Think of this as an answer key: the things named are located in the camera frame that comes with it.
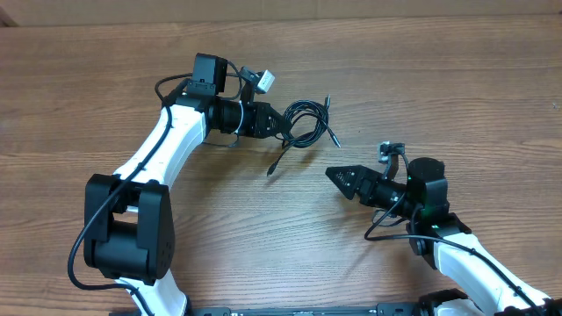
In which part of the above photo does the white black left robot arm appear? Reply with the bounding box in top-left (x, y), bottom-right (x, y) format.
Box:
top-left (67, 54), bottom-right (289, 315)

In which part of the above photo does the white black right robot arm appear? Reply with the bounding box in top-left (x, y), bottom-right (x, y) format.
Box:
top-left (326, 154), bottom-right (561, 315)

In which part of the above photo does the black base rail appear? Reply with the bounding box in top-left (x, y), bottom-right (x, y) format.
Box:
top-left (109, 301), bottom-right (466, 316)

